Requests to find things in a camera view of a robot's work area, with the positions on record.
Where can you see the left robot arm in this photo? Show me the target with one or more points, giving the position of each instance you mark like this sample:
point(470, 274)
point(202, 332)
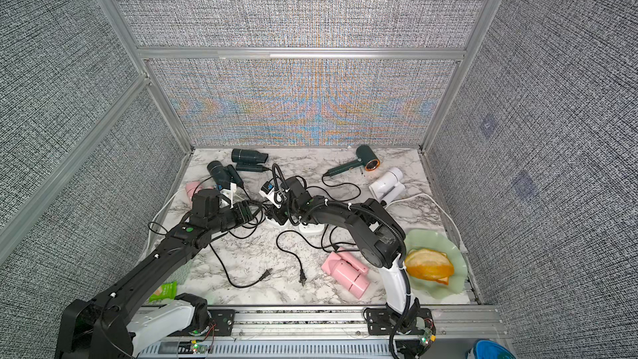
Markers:
point(107, 326)

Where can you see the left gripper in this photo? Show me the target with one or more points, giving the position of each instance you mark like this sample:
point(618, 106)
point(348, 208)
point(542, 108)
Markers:
point(237, 207)

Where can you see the pink dryer front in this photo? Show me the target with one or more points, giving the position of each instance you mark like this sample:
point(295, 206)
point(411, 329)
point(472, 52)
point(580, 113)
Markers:
point(348, 271)

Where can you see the orange bread slice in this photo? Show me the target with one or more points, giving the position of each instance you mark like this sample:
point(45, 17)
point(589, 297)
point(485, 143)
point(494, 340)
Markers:
point(429, 265)

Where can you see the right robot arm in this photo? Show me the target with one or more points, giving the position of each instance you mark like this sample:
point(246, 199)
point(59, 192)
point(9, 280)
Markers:
point(379, 239)

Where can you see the right white power strip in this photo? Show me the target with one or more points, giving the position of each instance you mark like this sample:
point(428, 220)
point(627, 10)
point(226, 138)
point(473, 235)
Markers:
point(311, 229)

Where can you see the green wavy plate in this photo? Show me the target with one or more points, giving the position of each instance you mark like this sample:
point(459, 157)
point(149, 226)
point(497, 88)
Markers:
point(428, 239)

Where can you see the green dryer copper nozzle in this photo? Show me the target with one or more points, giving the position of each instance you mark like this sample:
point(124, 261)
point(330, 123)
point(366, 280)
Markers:
point(365, 158)

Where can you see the white folded hair dryer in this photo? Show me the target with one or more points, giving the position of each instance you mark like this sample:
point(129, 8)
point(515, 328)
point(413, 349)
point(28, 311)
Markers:
point(388, 187)

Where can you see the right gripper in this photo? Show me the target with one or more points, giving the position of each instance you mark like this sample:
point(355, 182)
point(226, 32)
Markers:
point(277, 217)

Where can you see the grey green cloth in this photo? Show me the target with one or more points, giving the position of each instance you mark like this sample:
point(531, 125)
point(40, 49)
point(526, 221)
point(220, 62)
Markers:
point(181, 275)

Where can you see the aluminium front rail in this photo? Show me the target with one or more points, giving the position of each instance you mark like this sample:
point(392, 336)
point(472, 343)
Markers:
point(342, 322)

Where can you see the green snack packet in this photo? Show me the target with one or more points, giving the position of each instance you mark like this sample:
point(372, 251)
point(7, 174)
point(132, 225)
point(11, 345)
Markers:
point(165, 291)

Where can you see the dark green dryer back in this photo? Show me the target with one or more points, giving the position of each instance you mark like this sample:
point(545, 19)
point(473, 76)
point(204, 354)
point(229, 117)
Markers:
point(249, 160)

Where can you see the pink dryer left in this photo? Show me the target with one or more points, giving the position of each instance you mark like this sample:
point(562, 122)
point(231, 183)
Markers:
point(191, 188)

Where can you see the dark green dryer folded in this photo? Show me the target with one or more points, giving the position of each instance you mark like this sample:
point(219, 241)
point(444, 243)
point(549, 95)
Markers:
point(224, 176)

